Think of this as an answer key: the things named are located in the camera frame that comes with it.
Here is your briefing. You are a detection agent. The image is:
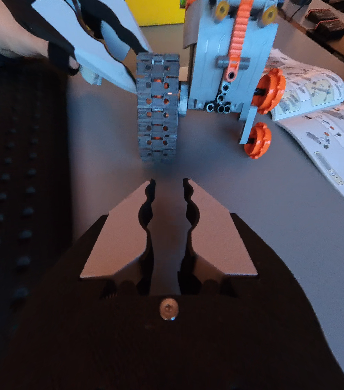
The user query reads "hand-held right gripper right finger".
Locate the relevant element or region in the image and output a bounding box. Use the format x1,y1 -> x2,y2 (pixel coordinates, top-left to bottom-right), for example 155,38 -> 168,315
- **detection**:
178,178 -> 258,295

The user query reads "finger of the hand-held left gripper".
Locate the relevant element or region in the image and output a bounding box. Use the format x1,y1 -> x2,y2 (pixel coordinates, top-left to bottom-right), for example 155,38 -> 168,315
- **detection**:
80,0 -> 153,61
31,0 -> 138,94

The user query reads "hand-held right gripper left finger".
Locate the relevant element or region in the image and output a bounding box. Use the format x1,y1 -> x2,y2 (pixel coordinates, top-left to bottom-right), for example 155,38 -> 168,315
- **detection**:
80,179 -> 155,295

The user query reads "dark grey toy track belt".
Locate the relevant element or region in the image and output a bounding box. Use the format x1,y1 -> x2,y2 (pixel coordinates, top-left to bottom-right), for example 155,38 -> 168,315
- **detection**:
136,52 -> 181,163

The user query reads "grey orange block toy robot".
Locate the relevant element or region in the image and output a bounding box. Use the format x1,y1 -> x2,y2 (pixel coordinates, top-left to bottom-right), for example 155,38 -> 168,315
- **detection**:
182,0 -> 286,159

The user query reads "grey desk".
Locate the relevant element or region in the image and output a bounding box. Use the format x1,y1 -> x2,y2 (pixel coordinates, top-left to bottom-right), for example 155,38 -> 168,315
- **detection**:
65,12 -> 344,390

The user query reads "yellow storage bin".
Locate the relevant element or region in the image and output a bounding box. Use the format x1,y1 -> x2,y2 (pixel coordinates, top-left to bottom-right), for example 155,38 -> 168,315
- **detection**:
125,0 -> 186,27

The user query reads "black dotted panel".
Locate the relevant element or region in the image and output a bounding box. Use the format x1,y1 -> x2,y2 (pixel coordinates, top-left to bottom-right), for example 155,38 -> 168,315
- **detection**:
0,58 -> 73,366

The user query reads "open instruction booklet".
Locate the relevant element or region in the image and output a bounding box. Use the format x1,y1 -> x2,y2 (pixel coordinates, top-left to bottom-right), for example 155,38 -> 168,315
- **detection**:
263,49 -> 344,223

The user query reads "black battery pack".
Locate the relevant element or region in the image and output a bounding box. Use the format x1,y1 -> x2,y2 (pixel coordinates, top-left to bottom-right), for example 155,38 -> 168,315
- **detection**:
307,9 -> 339,24
313,21 -> 344,41

